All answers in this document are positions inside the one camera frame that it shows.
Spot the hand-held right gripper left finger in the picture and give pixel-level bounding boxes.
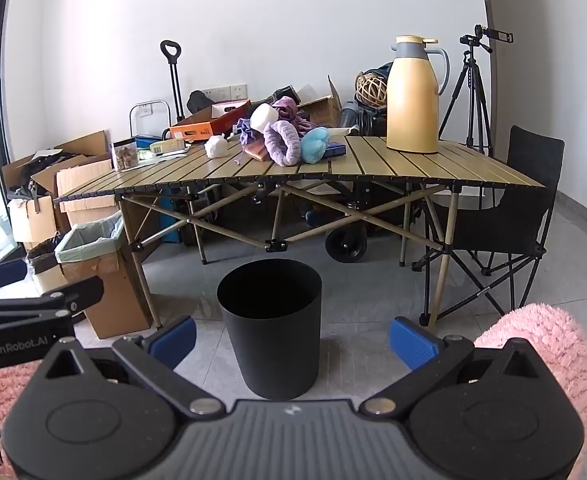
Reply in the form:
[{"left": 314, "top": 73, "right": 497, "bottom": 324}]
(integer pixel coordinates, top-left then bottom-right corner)
[{"left": 37, "top": 316, "right": 226, "bottom": 420}]

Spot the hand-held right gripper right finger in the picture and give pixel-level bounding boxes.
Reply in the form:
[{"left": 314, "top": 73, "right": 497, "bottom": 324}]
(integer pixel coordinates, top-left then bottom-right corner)
[{"left": 361, "top": 317, "right": 547, "bottom": 418}]

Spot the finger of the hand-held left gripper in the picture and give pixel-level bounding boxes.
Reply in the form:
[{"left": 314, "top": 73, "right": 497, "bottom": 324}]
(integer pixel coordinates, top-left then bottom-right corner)
[
  {"left": 0, "top": 259, "right": 27, "bottom": 295},
  {"left": 0, "top": 276, "right": 105, "bottom": 322}
]

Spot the black waste bin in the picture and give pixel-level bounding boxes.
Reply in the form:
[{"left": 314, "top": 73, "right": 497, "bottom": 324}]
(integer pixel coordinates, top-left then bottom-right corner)
[{"left": 216, "top": 259, "right": 323, "bottom": 401}]

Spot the white tissue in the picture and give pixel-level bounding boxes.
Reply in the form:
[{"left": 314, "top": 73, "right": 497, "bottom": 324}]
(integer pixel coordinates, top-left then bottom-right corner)
[{"left": 204, "top": 135, "right": 230, "bottom": 159}]

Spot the brown wallet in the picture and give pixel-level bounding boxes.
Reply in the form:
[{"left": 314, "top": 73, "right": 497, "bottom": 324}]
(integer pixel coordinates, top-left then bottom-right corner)
[{"left": 243, "top": 142, "right": 275, "bottom": 163}]

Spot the blue fluffy toy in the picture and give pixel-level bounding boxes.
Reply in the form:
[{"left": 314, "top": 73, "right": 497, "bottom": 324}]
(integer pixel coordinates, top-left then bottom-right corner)
[{"left": 301, "top": 126, "right": 332, "bottom": 164}]

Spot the purple fluffy headband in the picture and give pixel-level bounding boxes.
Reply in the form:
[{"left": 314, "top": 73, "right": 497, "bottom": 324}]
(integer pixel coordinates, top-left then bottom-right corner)
[{"left": 263, "top": 120, "right": 303, "bottom": 167}]

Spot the white foam roll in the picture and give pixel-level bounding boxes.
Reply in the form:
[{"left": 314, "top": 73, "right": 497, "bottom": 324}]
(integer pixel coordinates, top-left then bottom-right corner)
[{"left": 250, "top": 102, "right": 280, "bottom": 134}]

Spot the mauve cloth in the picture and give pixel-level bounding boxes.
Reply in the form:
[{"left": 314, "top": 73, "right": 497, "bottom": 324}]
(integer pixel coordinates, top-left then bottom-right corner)
[{"left": 272, "top": 96, "right": 315, "bottom": 134}]

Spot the beige waste bin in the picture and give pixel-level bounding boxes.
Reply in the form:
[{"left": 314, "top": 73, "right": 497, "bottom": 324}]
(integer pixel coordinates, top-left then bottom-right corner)
[{"left": 29, "top": 264, "right": 86, "bottom": 323}]

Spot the brown cardboard box bin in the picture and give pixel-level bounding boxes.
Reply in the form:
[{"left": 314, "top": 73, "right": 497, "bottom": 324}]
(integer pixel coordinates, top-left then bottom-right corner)
[{"left": 60, "top": 237, "right": 154, "bottom": 340}]

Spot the black plastic bag liner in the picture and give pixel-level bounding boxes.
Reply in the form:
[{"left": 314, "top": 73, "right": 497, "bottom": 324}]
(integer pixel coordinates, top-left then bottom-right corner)
[{"left": 26, "top": 237, "right": 65, "bottom": 273}]

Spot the pale cardboard box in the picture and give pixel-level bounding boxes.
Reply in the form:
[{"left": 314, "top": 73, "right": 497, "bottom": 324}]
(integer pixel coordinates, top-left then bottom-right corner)
[{"left": 7, "top": 195, "right": 69, "bottom": 245}]

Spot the corrugated cardboard sheet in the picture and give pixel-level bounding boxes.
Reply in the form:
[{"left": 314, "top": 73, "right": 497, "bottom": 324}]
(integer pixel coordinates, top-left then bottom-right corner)
[{"left": 56, "top": 161, "right": 119, "bottom": 215}]

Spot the dark cloth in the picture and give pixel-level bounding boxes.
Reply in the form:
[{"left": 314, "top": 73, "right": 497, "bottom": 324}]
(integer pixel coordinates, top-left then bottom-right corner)
[{"left": 8, "top": 152, "right": 74, "bottom": 200}]

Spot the blue flat box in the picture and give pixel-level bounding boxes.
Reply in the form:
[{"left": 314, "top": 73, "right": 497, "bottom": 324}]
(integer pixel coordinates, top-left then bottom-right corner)
[{"left": 160, "top": 199, "right": 184, "bottom": 244}]

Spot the black wagon wheel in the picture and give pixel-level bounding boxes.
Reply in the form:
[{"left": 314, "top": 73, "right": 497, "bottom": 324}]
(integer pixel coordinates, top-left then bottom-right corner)
[{"left": 325, "top": 224, "right": 369, "bottom": 265}]

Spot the dark grey bag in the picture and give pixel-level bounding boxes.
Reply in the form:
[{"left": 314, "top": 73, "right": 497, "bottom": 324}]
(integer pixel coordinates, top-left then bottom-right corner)
[{"left": 180, "top": 187, "right": 224, "bottom": 249}]

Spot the clear jar of nuts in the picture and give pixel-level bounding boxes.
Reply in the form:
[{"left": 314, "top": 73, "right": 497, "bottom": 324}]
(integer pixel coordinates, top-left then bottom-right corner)
[{"left": 110, "top": 139, "right": 139, "bottom": 173}]

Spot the white paper sheet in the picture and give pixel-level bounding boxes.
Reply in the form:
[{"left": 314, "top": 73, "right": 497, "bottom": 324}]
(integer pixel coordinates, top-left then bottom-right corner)
[{"left": 137, "top": 154, "right": 189, "bottom": 167}]

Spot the large open cardboard box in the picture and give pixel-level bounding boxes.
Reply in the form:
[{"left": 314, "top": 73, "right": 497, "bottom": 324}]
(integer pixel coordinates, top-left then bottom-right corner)
[{"left": 0, "top": 130, "right": 115, "bottom": 201}]

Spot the blue plastic crate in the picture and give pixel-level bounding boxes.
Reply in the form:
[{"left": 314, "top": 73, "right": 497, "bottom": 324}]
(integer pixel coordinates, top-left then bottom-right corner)
[{"left": 132, "top": 134, "right": 166, "bottom": 151}]

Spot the yellow small box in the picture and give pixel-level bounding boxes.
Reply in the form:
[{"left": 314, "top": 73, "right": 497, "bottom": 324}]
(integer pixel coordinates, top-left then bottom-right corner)
[{"left": 149, "top": 140, "right": 187, "bottom": 155}]

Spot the olive folding table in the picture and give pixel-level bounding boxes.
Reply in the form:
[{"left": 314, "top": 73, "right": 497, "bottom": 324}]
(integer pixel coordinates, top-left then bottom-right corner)
[{"left": 53, "top": 135, "right": 547, "bottom": 331}]

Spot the orange cardboard box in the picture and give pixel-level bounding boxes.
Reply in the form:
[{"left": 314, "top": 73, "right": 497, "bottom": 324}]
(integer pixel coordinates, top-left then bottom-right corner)
[{"left": 169, "top": 99, "right": 252, "bottom": 141}]

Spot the black folding chair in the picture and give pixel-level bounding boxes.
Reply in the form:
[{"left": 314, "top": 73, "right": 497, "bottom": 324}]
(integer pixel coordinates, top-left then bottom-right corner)
[{"left": 412, "top": 125, "right": 565, "bottom": 328}]

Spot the small black bag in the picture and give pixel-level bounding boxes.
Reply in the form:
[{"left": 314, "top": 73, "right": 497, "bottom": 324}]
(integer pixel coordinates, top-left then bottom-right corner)
[{"left": 187, "top": 90, "right": 215, "bottom": 114}]

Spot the grey water bottle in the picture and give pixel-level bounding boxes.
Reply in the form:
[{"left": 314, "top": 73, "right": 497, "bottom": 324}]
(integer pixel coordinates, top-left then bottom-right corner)
[{"left": 341, "top": 100, "right": 362, "bottom": 129}]

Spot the yellow thermos jug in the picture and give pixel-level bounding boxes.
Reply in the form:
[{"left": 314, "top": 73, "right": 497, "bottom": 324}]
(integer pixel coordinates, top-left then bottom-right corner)
[{"left": 386, "top": 35, "right": 450, "bottom": 155}]

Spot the open brown cardboard box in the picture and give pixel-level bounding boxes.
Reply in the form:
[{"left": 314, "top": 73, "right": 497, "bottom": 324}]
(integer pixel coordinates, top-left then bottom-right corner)
[{"left": 296, "top": 75, "right": 345, "bottom": 129}]

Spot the wicker ball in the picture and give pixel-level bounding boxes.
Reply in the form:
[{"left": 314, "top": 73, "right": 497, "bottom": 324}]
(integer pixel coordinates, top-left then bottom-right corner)
[{"left": 356, "top": 71, "right": 389, "bottom": 110}]

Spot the dark brown bag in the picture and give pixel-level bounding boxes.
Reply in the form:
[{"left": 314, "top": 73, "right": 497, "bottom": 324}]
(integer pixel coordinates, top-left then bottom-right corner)
[{"left": 258, "top": 85, "right": 300, "bottom": 107}]

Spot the black tripod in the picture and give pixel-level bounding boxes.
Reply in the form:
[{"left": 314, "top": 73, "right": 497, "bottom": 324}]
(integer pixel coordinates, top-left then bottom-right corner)
[{"left": 438, "top": 24, "right": 514, "bottom": 157}]

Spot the chrome tube frame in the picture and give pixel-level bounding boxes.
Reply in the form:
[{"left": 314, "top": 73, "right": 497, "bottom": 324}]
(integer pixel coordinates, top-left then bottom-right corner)
[{"left": 129, "top": 100, "right": 171, "bottom": 137}]

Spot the black wagon handle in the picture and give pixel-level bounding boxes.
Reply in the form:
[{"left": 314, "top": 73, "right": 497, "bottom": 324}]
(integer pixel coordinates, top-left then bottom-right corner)
[{"left": 160, "top": 40, "right": 186, "bottom": 123}]

